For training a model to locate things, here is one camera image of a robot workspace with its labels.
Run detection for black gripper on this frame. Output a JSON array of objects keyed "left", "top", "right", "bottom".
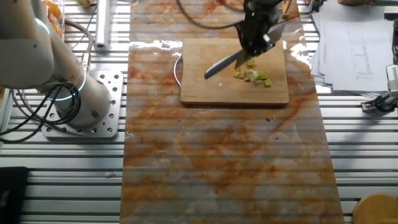
[{"left": 236, "top": 0, "right": 280, "bottom": 57}]

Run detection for black rectangular case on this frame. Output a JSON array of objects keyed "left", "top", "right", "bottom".
[{"left": 0, "top": 166, "right": 30, "bottom": 224}]

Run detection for wooden cup tree stand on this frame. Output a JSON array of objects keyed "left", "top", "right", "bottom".
[{"left": 352, "top": 192, "right": 398, "bottom": 224}]

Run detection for orange fruit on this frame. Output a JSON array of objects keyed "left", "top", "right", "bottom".
[
  {"left": 43, "top": 0, "right": 62, "bottom": 19},
  {"left": 51, "top": 21, "right": 64, "bottom": 38}
]

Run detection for tan cardboard box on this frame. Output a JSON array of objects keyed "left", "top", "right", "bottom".
[{"left": 337, "top": 0, "right": 374, "bottom": 6}]

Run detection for wooden cutting board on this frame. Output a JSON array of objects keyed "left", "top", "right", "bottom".
[{"left": 173, "top": 37, "right": 290, "bottom": 105}]

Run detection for steel cleaver knife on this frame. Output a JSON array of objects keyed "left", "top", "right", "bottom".
[{"left": 204, "top": 23, "right": 287, "bottom": 80}]

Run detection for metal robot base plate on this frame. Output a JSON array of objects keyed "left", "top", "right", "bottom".
[{"left": 42, "top": 70, "right": 124, "bottom": 139}]

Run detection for white plastic wrap roll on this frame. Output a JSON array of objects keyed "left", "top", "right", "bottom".
[{"left": 94, "top": 0, "right": 112, "bottom": 51}]

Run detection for orange marble patterned mat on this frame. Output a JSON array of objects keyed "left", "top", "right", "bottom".
[{"left": 119, "top": 0, "right": 345, "bottom": 224}]

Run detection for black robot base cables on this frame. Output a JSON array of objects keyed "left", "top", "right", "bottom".
[{"left": 0, "top": 81, "right": 82, "bottom": 144}]

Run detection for small silver camera on mount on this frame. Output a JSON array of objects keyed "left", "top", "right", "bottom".
[{"left": 360, "top": 63, "right": 398, "bottom": 113}]

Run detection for white paper sheets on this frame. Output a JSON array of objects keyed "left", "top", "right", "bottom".
[{"left": 310, "top": 0, "right": 398, "bottom": 96}]

